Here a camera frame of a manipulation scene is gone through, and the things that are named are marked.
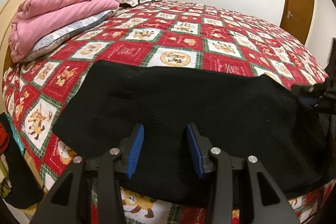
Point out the red patchwork bedspread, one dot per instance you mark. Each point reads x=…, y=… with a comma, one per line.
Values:
x=167, y=33

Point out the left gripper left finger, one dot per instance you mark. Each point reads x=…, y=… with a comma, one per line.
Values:
x=118, y=162

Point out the black pants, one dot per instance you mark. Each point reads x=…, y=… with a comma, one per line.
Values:
x=242, y=116

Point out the pink folded blanket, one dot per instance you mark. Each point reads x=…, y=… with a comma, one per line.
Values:
x=38, y=18

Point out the grey patterned pillow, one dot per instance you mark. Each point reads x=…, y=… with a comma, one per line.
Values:
x=51, y=41

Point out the brown wooden door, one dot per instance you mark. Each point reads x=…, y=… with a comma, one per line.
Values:
x=297, y=17

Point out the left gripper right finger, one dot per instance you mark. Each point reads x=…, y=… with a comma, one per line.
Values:
x=214, y=165

